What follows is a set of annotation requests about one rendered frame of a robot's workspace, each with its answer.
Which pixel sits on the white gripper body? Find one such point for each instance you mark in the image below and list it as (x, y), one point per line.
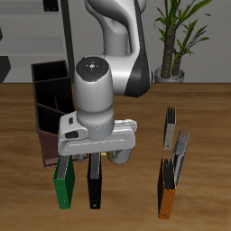
(120, 140)

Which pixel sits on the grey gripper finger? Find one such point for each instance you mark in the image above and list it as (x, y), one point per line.
(113, 154)
(80, 157)

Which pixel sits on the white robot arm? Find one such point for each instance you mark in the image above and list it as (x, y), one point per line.
(93, 90)

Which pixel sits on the black book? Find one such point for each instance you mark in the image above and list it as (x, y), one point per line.
(95, 186)

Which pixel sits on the green book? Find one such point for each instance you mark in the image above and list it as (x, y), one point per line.
(64, 186)

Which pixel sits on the beige book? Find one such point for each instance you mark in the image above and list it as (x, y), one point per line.
(169, 133)

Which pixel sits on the dark brown desk caddy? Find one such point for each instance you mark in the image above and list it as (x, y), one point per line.
(45, 114)

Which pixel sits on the grey book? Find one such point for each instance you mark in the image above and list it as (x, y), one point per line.
(180, 150)

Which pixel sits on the orange book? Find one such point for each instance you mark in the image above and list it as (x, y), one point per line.
(167, 201)

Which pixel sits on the white mug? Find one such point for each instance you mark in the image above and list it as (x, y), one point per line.
(122, 158)

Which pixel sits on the pot plant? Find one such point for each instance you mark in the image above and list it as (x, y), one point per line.
(168, 51)

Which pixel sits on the black vertical pole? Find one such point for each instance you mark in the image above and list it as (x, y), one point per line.
(68, 36)

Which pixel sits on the dark grey angular block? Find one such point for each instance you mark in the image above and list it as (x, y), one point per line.
(3, 69)

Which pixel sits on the small black wall box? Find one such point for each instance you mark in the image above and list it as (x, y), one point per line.
(50, 4)

